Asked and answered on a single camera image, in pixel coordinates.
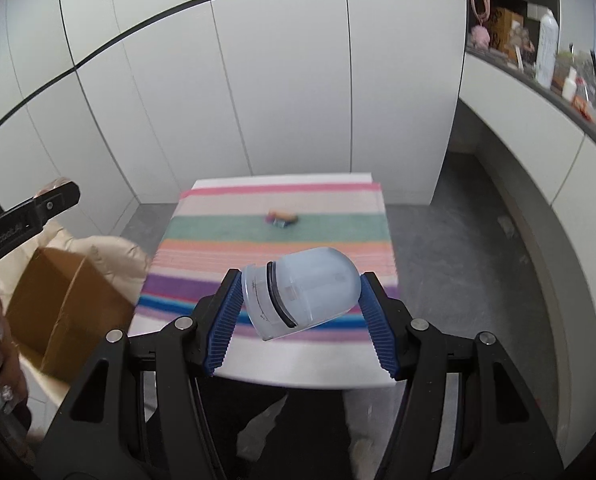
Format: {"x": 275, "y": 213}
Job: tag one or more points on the striped colourful cloth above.
{"x": 278, "y": 260}

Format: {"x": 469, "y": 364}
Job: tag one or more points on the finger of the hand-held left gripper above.
{"x": 52, "y": 205}

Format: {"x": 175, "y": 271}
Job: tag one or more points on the small white bottle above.
{"x": 570, "y": 85}

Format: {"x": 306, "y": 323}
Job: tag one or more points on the white low cabinet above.
{"x": 538, "y": 160}

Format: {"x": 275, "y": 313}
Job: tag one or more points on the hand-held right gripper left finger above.
{"x": 225, "y": 320}

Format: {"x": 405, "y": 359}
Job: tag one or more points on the brown patterned box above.
{"x": 505, "y": 30}

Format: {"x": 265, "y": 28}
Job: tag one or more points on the brown cardboard box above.
{"x": 62, "y": 305}

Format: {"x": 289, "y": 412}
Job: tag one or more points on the tall white bottle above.
{"x": 547, "y": 50}

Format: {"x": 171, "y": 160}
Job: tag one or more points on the frosted dome-shaped plastic case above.
{"x": 308, "y": 290}

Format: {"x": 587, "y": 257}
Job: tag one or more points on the person's left hand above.
{"x": 5, "y": 360}

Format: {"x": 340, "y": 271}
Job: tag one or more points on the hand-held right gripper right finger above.
{"x": 378, "y": 322}

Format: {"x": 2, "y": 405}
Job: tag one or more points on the pink plush toy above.
{"x": 480, "y": 36}

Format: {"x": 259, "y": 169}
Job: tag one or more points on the white wardrobe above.
{"x": 227, "y": 85}

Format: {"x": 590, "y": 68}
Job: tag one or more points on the beige padded cloth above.
{"x": 112, "y": 260}

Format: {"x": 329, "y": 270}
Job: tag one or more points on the small brown tube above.
{"x": 284, "y": 215}

